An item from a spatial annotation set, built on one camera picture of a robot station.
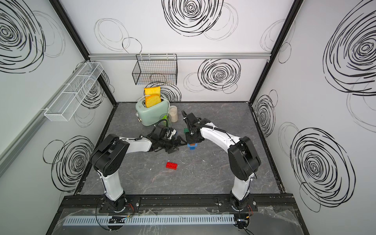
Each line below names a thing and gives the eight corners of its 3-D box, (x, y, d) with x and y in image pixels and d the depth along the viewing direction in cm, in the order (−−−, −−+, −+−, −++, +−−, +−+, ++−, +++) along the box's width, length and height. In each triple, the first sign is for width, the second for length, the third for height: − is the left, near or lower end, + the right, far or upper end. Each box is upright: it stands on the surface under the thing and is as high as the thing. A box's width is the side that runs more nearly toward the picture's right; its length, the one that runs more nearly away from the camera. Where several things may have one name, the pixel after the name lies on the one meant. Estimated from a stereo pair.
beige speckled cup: (172, 123, 109) (171, 113, 100) (169, 117, 113) (168, 106, 104) (179, 121, 111) (178, 111, 102) (176, 114, 115) (175, 104, 106)
